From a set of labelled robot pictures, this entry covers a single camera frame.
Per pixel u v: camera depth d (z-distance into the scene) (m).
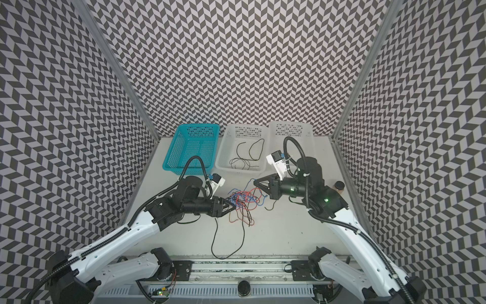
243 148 1.14
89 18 0.72
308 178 0.48
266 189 0.63
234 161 1.02
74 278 0.38
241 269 0.76
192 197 0.58
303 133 1.14
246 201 0.68
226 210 0.65
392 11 0.66
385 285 0.38
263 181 0.60
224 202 0.64
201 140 1.19
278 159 0.56
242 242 0.81
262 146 1.08
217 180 0.66
